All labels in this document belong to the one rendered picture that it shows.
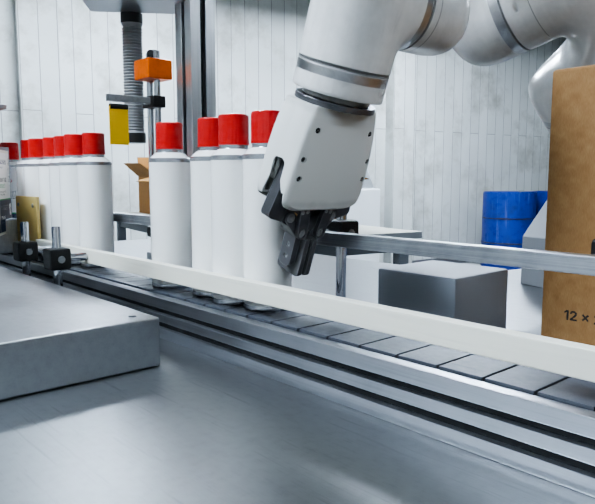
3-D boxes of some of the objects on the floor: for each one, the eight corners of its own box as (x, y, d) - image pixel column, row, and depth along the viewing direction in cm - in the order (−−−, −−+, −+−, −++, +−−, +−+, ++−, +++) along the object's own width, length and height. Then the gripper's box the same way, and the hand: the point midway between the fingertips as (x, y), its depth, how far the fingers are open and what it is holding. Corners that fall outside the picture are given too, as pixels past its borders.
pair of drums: (468, 265, 734) (471, 190, 724) (542, 259, 793) (545, 189, 782) (517, 274, 671) (521, 191, 661) (593, 266, 729) (598, 190, 719)
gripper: (303, 91, 50) (255, 296, 57) (420, 106, 60) (368, 278, 67) (248, 69, 55) (210, 260, 62) (364, 86, 65) (321, 249, 72)
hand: (296, 252), depth 63 cm, fingers closed, pressing on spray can
